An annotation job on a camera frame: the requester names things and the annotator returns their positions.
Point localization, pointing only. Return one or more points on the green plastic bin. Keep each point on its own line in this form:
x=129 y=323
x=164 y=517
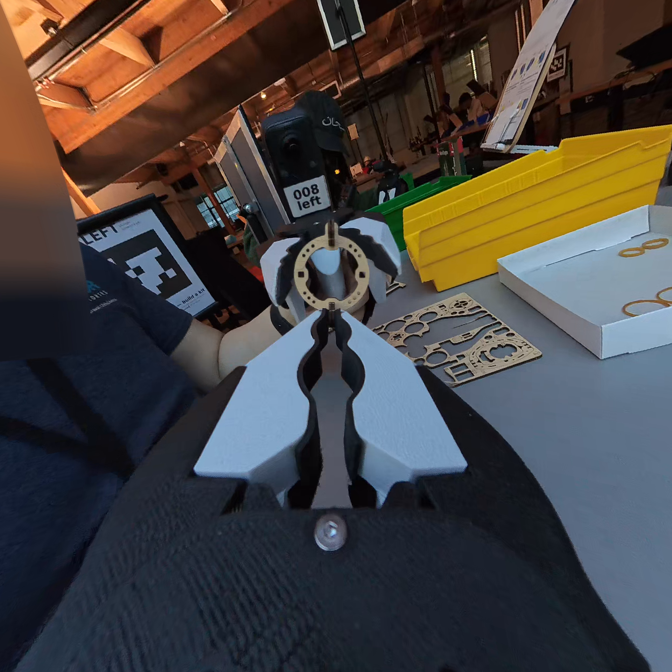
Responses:
x=420 y=194

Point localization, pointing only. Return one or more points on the hanging black screen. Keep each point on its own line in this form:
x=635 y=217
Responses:
x=341 y=21

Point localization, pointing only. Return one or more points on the black-white marker sign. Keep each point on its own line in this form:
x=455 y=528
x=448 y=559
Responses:
x=157 y=262

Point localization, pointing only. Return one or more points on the printed instruction sheet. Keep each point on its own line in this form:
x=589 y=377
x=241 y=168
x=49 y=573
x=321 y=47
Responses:
x=530 y=63

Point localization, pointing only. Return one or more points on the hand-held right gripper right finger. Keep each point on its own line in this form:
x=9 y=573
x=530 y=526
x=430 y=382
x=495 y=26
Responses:
x=409 y=420

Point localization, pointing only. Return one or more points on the black cap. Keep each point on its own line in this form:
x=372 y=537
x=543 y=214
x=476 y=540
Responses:
x=336 y=123

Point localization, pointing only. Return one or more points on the person's left forearm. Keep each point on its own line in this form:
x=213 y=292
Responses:
x=231 y=346

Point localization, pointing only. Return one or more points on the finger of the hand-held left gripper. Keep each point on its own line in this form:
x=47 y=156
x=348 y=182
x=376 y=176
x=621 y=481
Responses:
x=380 y=241
x=273 y=267

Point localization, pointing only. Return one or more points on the white cardboard box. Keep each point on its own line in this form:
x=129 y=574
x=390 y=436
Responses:
x=577 y=294

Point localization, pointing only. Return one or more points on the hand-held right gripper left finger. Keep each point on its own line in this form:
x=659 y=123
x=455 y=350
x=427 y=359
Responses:
x=252 y=420

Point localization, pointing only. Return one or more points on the laser-cut wooden sheet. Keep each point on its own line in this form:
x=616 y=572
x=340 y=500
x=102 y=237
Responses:
x=517 y=349

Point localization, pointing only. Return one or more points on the yellow plastic bin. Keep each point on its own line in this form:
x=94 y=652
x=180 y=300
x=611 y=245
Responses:
x=525 y=210

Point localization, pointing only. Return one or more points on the orange rubber band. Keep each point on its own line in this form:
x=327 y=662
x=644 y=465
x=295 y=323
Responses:
x=662 y=290
x=619 y=252
x=656 y=239
x=623 y=308

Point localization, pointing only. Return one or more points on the small black-white marker tag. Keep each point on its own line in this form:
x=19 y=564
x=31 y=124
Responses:
x=558 y=64

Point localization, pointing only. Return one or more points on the comb-shaped wooden sheet piece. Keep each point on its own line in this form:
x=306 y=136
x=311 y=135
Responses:
x=395 y=287

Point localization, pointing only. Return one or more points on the grey partition panel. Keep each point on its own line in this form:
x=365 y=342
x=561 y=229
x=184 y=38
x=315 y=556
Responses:
x=246 y=173

